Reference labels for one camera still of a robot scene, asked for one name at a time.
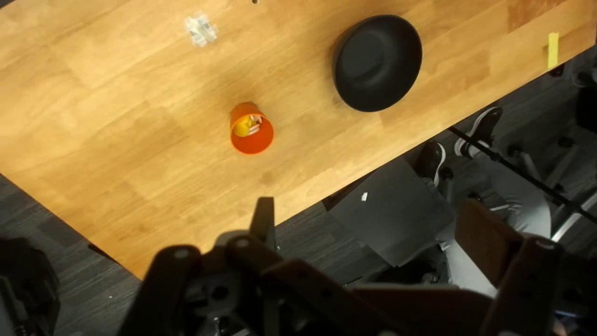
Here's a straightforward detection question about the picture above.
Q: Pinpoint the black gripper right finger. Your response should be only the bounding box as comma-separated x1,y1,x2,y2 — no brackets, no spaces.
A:
454,197,564,336

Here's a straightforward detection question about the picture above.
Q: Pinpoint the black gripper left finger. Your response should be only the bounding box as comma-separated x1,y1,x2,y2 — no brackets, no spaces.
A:
117,195,398,336

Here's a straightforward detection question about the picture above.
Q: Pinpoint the orange plastic cup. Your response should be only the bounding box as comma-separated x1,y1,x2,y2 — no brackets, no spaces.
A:
227,100,275,156

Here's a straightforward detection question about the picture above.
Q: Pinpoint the white oval candy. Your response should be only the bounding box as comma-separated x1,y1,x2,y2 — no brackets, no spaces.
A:
242,115,262,135

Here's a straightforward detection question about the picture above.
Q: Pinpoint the black bowl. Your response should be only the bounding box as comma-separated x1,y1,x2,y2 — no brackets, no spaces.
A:
331,12,424,113

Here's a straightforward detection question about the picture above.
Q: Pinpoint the black light stand pole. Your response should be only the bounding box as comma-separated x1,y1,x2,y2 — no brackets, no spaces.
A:
445,122,597,225

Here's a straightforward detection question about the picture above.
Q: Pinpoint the yellow tape strip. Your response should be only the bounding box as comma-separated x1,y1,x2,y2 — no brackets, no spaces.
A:
546,31,561,70

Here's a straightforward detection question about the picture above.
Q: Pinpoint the white plastic peg stand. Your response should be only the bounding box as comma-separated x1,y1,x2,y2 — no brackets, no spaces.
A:
182,12,219,48

